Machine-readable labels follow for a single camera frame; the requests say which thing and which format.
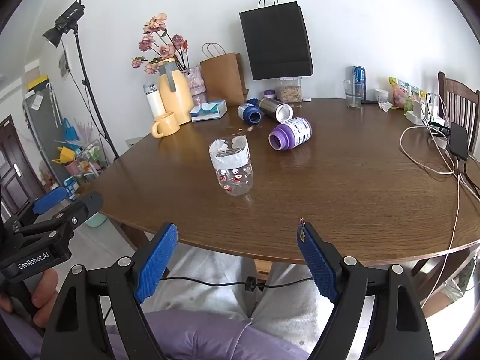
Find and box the grey refrigerator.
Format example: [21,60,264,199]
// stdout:
[22,80,70,186]

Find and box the white power strip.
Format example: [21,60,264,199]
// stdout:
[405,97,447,127]

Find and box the purple white lid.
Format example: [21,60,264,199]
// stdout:
[264,89,277,99]

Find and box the clear drinking glass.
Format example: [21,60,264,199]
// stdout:
[343,80,364,109]

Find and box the studio light on stand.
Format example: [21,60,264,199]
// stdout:
[41,0,122,160]

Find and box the person's left hand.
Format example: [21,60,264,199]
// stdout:
[1,268,59,329]

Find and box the clear glass jar white lid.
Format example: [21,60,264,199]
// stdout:
[208,135,253,196]

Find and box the purple supplement bottle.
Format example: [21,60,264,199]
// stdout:
[268,117,312,151]

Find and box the crumpled white tissue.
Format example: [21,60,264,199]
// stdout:
[378,101,393,112]

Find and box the dark wooden door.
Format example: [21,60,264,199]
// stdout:
[0,115,45,215]

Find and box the clear cereal container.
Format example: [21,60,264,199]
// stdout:
[279,77,303,103]

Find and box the black paper bag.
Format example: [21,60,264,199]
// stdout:
[239,0,313,80]

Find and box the yellow mug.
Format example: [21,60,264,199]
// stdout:
[151,112,180,139]

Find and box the white small bottle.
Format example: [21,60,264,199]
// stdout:
[143,82,165,118]

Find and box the wooden chair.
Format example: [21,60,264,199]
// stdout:
[438,72,479,155]

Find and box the blue tissue pack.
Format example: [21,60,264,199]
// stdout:
[190,100,227,122]

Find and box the yellow thermos jug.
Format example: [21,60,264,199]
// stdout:
[159,58,194,125]

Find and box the white cable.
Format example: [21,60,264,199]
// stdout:
[399,92,480,304]

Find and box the pink glass vase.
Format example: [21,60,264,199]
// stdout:
[184,66,207,106]

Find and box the purple cushion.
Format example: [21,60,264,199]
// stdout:
[104,308,310,360]

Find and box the colourful snack bag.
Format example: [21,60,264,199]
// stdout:
[388,76,426,115]

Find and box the pink flower bouquet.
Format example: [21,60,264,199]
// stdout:
[130,12,190,75]

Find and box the brown paper bag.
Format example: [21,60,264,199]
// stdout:
[200,42,248,106]

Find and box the stainless steel bottle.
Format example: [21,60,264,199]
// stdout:
[258,97,294,123]

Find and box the black power adapter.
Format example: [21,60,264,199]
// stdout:
[448,123,469,161]

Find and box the cluttered utility rack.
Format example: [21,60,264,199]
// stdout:
[52,139,110,189]

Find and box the black cable under table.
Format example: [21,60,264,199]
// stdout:
[102,275,314,323]

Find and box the blue bottle lying down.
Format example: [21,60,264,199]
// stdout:
[237,102,263,125]

